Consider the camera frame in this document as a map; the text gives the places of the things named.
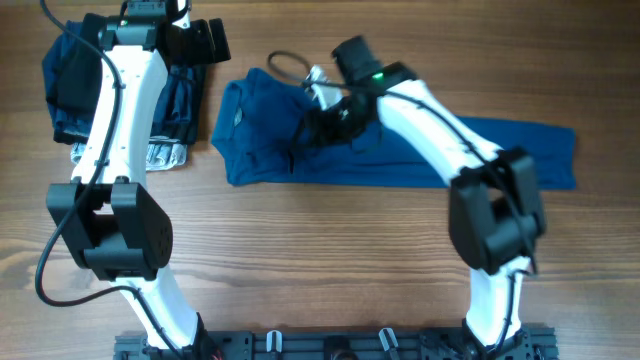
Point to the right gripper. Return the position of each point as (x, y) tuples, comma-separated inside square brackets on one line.
[(317, 133)]

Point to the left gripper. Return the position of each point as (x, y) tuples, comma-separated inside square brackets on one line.
[(201, 34)]

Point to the blue polo shirt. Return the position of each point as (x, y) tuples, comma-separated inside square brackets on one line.
[(257, 135)]

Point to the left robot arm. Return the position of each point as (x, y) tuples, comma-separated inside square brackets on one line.
[(122, 87)]

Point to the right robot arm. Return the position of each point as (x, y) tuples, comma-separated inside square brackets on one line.
[(495, 213)]

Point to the folded dark blue garment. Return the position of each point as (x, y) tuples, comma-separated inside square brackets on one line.
[(87, 29)]

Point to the folded light grey garment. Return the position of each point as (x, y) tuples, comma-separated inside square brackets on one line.
[(161, 157)]

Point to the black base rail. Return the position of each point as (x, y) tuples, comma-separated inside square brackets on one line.
[(434, 343)]

